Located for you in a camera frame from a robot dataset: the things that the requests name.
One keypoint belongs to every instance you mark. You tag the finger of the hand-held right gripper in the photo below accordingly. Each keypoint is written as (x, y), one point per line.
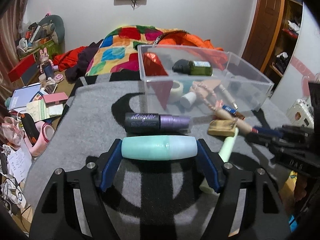
(257, 139)
(265, 130)

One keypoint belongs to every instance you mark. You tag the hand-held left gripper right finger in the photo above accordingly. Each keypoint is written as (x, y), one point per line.
(210, 166)

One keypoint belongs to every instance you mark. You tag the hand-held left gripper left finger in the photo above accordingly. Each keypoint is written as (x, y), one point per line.
(111, 166)

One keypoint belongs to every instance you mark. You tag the mint green bottle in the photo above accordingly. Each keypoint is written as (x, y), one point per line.
(155, 148)

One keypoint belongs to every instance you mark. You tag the white pen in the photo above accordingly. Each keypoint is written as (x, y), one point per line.
(228, 96)

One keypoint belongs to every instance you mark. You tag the clear plastic box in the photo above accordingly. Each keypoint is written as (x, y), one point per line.
(240, 80)

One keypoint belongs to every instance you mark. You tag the peach tube with white cap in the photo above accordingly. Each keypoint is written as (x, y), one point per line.
(187, 98)

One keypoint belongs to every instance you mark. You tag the white tape roll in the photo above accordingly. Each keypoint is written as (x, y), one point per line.
(178, 91)

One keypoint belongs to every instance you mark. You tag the dark green bottle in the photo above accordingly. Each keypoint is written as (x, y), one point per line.
(200, 68)

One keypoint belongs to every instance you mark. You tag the red foil packet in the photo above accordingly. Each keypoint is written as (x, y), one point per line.
(153, 65)

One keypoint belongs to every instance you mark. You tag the person's right hand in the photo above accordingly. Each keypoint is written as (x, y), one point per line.
(301, 187)

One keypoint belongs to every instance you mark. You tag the pale green tube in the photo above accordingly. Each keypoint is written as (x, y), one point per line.
(228, 145)

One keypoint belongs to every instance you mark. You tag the wooden block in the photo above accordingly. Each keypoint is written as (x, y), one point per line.
(221, 128)

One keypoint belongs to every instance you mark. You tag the small blue label stick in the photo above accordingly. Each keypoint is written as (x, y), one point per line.
(231, 110)

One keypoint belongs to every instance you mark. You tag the white suitcase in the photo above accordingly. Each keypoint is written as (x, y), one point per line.
(300, 112)

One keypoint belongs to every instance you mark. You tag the black purple spray bottle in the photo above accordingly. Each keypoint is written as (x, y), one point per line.
(150, 122)

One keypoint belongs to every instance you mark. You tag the pink cup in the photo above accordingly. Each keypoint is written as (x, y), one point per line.
(43, 140)

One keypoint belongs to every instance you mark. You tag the wooden shelf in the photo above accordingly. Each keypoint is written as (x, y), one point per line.
(287, 45)

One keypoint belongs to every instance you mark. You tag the black slipper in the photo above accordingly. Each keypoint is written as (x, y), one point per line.
(28, 127)

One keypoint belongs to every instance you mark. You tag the white papers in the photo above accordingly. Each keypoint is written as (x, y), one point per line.
(20, 165)

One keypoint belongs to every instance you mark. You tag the white wardrobe with pink hearts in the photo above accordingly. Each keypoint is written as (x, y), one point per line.
(307, 42)

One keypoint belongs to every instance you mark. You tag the dark purple cloth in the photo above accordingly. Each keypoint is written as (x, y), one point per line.
(82, 65)

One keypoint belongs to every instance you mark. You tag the pink bag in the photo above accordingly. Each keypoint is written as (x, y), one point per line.
(11, 132)

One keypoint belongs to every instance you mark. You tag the wooden door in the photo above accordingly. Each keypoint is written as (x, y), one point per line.
(265, 25)

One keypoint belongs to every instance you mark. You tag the colourful patchwork blanket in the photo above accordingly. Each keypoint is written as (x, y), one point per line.
(112, 55)

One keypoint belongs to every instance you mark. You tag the blue notebook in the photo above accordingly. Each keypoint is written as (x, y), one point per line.
(23, 96)

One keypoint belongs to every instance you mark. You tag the orange jacket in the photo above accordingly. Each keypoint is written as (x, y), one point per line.
(195, 40)

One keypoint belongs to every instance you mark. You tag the red cloth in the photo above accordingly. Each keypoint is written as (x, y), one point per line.
(67, 58)

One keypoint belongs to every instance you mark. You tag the pink rabbit toy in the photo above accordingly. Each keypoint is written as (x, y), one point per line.
(45, 60)

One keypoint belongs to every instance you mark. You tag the red box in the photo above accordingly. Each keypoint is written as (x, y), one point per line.
(21, 68)

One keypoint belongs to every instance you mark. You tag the green box with clutter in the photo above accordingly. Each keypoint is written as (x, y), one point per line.
(42, 47)

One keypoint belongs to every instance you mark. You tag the grey neck pillow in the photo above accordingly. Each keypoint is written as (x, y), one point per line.
(60, 27)

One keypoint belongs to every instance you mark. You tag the brown curtain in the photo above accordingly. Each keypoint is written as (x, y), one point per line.
(10, 30)

